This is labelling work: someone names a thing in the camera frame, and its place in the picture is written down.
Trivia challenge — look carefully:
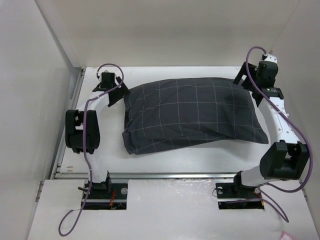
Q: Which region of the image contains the dark grey checked pillowcase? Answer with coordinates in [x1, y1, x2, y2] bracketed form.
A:
[122, 77, 269, 155]

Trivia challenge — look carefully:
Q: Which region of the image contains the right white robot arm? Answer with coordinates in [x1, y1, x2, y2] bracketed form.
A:
[231, 57, 310, 197]

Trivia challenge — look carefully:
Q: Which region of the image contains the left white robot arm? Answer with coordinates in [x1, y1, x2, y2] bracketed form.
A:
[65, 71, 130, 199]

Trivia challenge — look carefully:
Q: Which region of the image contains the pink object in corner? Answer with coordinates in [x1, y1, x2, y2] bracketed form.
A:
[280, 231, 296, 240]

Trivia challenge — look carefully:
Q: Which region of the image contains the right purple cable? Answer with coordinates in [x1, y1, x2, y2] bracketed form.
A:
[244, 46, 315, 223]

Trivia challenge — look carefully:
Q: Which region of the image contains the purple cable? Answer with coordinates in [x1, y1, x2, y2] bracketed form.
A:
[58, 63, 125, 236]
[244, 46, 315, 223]

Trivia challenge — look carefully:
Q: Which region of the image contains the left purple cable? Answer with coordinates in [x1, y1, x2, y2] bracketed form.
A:
[58, 63, 125, 236]

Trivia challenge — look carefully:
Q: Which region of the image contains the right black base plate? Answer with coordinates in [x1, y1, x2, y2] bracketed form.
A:
[212, 182, 265, 210]

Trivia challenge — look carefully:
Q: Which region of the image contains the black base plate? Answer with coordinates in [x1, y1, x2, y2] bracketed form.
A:
[83, 183, 128, 210]
[212, 182, 265, 210]

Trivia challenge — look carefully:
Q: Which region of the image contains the aluminium rail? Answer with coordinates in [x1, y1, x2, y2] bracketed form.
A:
[53, 172, 236, 180]

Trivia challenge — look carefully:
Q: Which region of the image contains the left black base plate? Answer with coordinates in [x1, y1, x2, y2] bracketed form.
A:
[83, 183, 128, 210]

